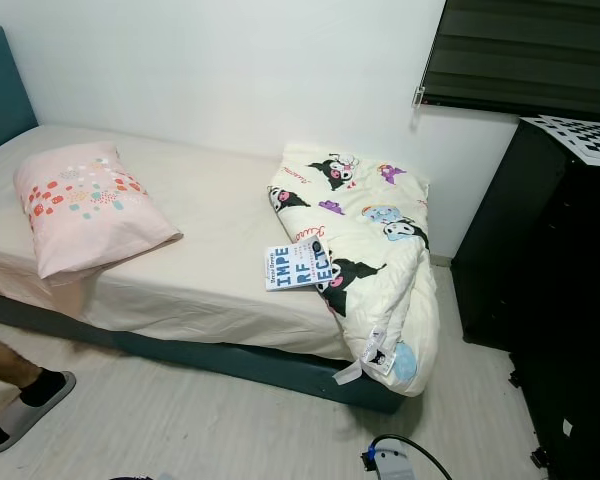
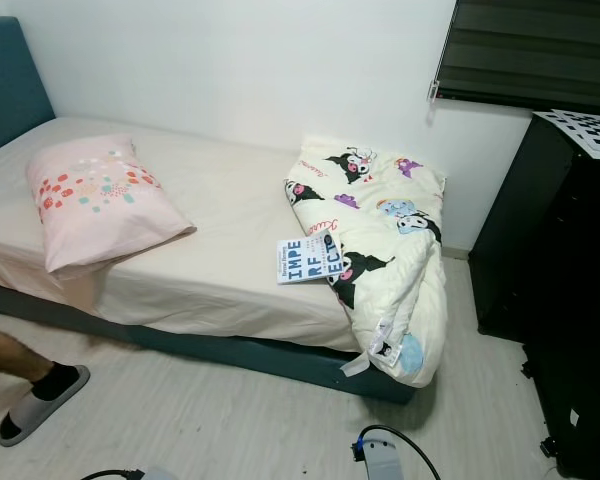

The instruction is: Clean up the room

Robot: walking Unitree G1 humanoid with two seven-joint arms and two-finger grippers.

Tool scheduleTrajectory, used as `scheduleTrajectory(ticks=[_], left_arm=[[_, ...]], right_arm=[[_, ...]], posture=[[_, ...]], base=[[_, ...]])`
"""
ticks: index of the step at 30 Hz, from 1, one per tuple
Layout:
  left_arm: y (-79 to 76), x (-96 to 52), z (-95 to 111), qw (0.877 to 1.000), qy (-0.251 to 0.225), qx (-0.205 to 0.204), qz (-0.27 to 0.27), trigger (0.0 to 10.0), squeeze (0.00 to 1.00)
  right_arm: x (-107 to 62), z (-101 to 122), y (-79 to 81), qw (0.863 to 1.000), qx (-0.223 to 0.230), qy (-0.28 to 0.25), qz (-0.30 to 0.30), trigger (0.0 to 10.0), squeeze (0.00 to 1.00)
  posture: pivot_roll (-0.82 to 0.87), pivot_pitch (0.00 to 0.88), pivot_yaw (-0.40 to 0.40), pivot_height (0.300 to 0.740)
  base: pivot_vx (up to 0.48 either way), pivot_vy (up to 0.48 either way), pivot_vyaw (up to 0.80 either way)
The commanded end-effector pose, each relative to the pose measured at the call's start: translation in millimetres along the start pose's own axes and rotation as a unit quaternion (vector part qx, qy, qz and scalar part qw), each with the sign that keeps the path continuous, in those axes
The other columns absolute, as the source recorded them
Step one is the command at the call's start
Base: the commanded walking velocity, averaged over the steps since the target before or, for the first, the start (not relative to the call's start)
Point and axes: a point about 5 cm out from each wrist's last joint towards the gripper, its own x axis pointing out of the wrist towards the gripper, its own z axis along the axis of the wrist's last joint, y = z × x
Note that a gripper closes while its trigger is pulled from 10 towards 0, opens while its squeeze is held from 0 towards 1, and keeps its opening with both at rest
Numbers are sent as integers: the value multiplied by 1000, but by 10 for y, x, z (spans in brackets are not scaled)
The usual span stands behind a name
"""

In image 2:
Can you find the pink floral pillow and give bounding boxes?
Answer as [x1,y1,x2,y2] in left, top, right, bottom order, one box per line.
[26,135,198,278]

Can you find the white book blue letters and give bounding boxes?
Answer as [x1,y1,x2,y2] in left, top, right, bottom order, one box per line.
[277,232,344,286]

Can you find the cream cartoon print comforter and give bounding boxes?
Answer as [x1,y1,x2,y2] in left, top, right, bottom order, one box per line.
[285,136,449,389]

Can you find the person's bare leg black sock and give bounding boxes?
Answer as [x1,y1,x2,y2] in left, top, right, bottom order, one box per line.
[0,327,81,441]

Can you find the grey slipper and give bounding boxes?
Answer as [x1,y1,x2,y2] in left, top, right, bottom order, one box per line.
[0,365,91,448]

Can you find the dark window blind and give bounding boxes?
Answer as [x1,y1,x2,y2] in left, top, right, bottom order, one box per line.
[433,0,600,114]

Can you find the black dresser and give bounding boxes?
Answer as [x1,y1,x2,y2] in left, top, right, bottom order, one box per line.
[470,112,600,480]

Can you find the checkerboard calibration sheet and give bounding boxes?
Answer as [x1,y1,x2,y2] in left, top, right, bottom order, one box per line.
[535,108,600,161]

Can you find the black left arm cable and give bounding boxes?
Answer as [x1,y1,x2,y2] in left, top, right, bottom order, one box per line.
[80,468,143,480]

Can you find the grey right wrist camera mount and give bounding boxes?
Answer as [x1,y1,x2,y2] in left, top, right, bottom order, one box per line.
[355,437,411,480]

